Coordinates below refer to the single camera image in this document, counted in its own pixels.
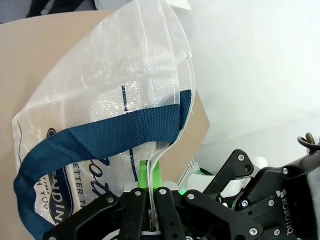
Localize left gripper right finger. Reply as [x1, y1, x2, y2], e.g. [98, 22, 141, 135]
[152, 161, 264, 240]

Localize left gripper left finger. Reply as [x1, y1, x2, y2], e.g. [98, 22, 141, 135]
[42, 159, 151, 240]

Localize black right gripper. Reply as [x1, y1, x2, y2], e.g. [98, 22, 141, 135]
[201, 148, 320, 240]

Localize clear shopping bag navy handles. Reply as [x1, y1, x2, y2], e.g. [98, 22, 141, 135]
[12, 0, 198, 240]

